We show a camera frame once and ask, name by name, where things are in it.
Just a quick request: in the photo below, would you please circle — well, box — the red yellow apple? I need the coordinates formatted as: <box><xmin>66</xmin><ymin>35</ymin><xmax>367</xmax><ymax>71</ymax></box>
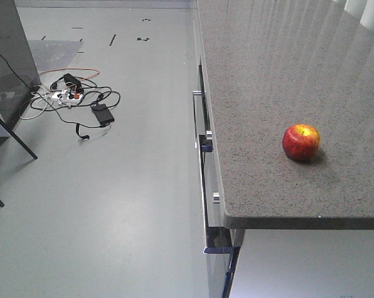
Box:
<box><xmin>282</xmin><ymin>124</ymin><xmax>321</xmax><ymax>161</ymax></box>

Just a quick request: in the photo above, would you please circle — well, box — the black power adapter brick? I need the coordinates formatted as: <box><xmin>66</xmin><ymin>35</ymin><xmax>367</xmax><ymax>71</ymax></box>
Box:
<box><xmin>91</xmin><ymin>104</ymin><xmax>114</xmax><ymax>127</ymax></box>

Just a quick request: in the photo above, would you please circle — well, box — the black built-in oven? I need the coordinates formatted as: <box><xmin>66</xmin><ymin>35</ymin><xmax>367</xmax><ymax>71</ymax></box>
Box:
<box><xmin>197</xmin><ymin>135</ymin><xmax>240</xmax><ymax>298</ymax></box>

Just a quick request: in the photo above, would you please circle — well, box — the white power strip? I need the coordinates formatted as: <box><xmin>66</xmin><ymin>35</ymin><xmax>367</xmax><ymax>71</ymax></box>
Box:
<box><xmin>51</xmin><ymin>89</ymin><xmax>83</xmax><ymax>106</ymax></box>

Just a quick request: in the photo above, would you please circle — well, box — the black small adapter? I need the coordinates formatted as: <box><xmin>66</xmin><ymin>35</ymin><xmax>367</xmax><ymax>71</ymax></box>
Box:
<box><xmin>63</xmin><ymin>73</ymin><xmax>81</xmax><ymax>86</ymax></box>

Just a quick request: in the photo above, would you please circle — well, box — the dark grey kitchen island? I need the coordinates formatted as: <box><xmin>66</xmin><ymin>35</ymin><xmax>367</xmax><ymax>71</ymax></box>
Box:
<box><xmin>0</xmin><ymin>1</ymin><xmax>40</xmax><ymax>137</ymax></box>

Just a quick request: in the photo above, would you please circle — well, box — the black tripod leg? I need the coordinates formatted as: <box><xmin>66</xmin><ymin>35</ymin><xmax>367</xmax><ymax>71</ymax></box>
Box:
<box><xmin>0</xmin><ymin>119</ymin><xmax>38</xmax><ymax>160</ymax></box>

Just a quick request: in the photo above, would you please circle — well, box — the white curtain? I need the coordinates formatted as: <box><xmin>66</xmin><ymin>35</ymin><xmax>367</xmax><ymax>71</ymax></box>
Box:
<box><xmin>335</xmin><ymin>0</ymin><xmax>374</xmax><ymax>33</ymax></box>

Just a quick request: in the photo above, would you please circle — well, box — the silver oven handle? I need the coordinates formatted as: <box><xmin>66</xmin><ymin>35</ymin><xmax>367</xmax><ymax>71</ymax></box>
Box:
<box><xmin>192</xmin><ymin>90</ymin><xmax>202</xmax><ymax>148</ymax></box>

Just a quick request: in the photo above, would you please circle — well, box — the orange cable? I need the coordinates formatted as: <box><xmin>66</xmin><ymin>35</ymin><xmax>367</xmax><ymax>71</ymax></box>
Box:
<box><xmin>39</xmin><ymin>68</ymin><xmax>101</xmax><ymax>82</ymax></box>

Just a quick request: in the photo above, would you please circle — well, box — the white cable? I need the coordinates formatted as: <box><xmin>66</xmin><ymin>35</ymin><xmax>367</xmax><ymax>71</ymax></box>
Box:
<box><xmin>19</xmin><ymin>91</ymin><xmax>56</xmax><ymax>120</ymax></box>

